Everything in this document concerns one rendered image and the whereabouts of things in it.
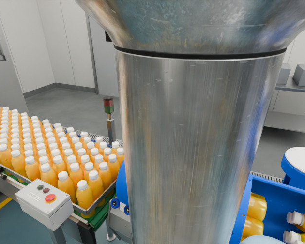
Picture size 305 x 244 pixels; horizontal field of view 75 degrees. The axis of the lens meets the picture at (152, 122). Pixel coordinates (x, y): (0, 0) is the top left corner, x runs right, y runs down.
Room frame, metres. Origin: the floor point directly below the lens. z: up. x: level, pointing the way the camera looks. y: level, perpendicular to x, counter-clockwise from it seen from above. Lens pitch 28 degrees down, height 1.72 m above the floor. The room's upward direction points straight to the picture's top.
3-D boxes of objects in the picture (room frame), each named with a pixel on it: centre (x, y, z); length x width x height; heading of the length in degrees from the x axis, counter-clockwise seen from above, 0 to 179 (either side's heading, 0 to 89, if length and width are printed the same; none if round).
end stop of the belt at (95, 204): (0.76, 0.19, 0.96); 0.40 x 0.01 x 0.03; 152
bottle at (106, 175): (0.75, 0.24, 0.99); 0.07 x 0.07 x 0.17
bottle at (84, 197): (0.63, 0.30, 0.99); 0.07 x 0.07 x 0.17
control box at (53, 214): (0.56, 0.44, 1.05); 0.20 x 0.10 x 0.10; 62
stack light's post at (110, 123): (1.22, 0.29, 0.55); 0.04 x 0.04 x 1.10; 62
